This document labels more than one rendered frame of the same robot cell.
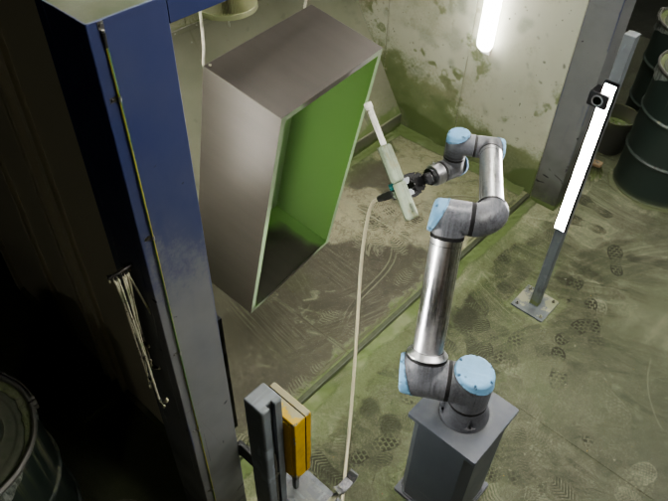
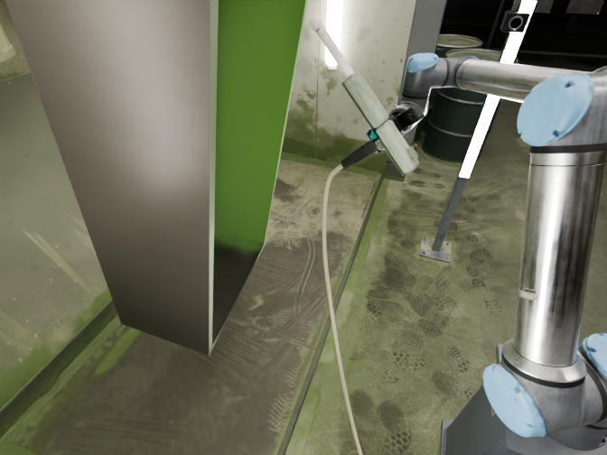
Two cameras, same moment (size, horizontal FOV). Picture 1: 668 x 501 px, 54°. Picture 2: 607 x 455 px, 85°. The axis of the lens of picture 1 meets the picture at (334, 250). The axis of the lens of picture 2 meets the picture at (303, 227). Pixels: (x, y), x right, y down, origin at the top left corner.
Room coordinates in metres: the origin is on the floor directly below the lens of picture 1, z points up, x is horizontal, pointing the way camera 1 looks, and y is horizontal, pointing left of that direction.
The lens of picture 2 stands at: (1.28, 0.27, 1.59)
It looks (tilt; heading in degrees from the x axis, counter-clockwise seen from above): 41 degrees down; 339
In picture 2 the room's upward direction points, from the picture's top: straight up
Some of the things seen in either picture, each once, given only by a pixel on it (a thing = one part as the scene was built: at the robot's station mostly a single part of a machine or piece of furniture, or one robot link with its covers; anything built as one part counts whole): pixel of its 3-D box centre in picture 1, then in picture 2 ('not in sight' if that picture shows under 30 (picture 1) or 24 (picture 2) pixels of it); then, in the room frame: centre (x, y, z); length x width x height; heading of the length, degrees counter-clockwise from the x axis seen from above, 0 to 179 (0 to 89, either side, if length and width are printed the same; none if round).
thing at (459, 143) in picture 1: (459, 144); (422, 75); (2.21, -0.50, 1.27); 0.12 x 0.09 x 0.12; 80
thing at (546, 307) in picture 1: (535, 302); (435, 249); (2.48, -1.15, 0.01); 0.20 x 0.20 x 0.01; 49
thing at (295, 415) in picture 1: (285, 432); not in sight; (0.81, 0.10, 1.42); 0.12 x 0.06 x 0.26; 49
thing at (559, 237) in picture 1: (575, 193); (476, 138); (2.48, -1.15, 0.82); 0.05 x 0.05 x 1.64; 49
